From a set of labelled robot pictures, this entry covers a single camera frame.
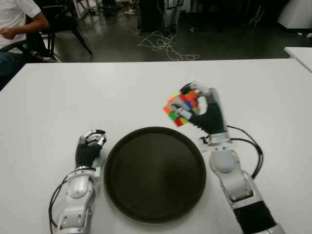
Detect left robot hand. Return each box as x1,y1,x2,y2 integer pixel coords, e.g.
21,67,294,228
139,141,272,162
76,129,107,169

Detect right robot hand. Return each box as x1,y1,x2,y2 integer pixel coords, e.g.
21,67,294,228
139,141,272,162
170,81,230,144

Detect multicoloured Rubik's cube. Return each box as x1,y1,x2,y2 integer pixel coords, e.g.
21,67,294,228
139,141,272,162
162,91,203,128

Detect round dark brown plate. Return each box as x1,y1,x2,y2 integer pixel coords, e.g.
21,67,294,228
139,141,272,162
103,126,207,223

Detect black wheeled rack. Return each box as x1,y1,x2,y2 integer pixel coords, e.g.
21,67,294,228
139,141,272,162
185,0,278,34

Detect adjacent white table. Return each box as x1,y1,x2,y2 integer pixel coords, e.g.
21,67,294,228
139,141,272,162
284,46,312,73

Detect silver metal stand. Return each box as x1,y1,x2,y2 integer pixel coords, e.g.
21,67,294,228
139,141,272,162
251,4,266,28

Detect black cabinet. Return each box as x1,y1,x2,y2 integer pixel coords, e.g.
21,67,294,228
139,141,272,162
139,0,167,32

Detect black chair with armrest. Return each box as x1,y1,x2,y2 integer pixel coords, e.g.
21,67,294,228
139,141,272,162
0,31,59,63

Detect white cabinet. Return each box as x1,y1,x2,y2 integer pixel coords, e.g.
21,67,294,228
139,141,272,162
277,0,312,31

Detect black wooden chair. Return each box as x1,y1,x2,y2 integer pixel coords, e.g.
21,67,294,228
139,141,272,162
40,0,95,61

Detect person in white shirt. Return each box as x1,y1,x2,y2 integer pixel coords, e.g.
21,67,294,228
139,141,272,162
0,0,51,86

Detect right arm black cables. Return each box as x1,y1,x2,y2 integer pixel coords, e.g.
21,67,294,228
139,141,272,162
226,125,264,180

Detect arm black cables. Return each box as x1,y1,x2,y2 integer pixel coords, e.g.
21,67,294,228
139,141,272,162
48,180,71,234
226,125,264,180

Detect left arm black cables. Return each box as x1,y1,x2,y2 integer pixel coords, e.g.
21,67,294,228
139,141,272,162
48,180,71,234

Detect tangled white floor cable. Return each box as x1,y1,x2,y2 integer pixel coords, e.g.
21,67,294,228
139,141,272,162
124,0,201,61

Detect thin white floor cable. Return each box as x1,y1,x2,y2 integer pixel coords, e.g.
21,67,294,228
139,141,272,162
81,20,105,60

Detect white desk frame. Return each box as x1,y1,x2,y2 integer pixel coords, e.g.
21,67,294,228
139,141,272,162
73,0,93,19

